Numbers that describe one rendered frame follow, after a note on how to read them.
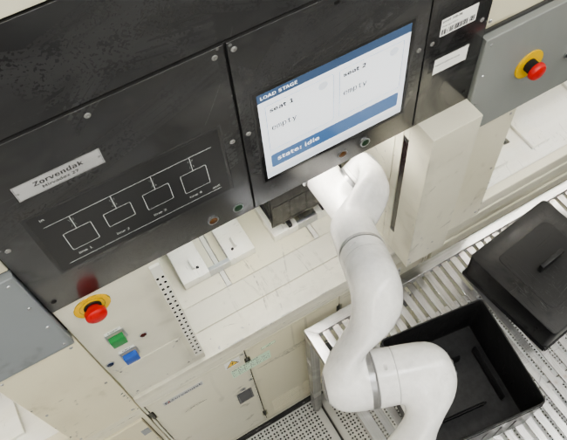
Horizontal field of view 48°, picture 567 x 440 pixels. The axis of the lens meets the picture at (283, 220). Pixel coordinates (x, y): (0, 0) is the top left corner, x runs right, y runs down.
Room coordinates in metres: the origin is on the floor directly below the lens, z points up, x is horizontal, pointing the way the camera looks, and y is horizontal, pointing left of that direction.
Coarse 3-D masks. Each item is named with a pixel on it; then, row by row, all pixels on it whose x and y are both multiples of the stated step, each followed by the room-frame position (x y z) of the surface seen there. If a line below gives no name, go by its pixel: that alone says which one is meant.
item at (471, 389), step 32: (448, 320) 0.58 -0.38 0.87; (480, 320) 0.58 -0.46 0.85; (448, 352) 0.53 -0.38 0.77; (480, 352) 0.52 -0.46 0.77; (512, 352) 0.46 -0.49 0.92; (480, 384) 0.44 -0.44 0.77; (512, 384) 0.42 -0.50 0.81; (448, 416) 0.37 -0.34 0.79; (480, 416) 0.36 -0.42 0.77; (512, 416) 0.32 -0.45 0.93
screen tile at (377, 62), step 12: (372, 60) 0.73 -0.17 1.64; (384, 60) 0.74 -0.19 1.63; (396, 60) 0.75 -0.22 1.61; (348, 72) 0.72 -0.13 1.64; (360, 72) 0.73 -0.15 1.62; (372, 72) 0.74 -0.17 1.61; (396, 72) 0.76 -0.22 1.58; (348, 84) 0.72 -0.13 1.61; (372, 84) 0.74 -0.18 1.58; (384, 84) 0.75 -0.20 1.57; (396, 84) 0.76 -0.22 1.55; (348, 96) 0.72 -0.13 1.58; (360, 96) 0.73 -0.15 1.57; (372, 96) 0.74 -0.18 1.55; (348, 108) 0.72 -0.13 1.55
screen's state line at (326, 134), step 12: (396, 96) 0.76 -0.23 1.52; (372, 108) 0.74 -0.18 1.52; (384, 108) 0.75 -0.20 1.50; (348, 120) 0.72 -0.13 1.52; (360, 120) 0.73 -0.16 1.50; (324, 132) 0.70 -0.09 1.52; (336, 132) 0.71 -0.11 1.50; (300, 144) 0.68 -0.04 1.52; (312, 144) 0.69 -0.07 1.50; (276, 156) 0.66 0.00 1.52; (288, 156) 0.67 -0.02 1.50
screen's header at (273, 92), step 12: (408, 24) 0.76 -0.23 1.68; (384, 36) 0.74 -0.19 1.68; (396, 36) 0.75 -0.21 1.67; (360, 48) 0.72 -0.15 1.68; (372, 48) 0.73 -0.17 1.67; (336, 60) 0.71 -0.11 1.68; (348, 60) 0.72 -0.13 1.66; (312, 72) 0.69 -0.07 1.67; (288, 84) 0.67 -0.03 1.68; (300, 84) 0.68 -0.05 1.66; (264, 96) 0.66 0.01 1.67
